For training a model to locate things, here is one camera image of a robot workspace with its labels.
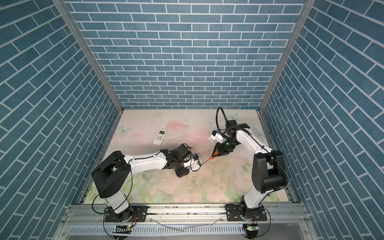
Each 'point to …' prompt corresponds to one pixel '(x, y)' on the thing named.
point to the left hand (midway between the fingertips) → (186, 169)
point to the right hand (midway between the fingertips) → (214, 153)
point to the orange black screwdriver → (213, 157)
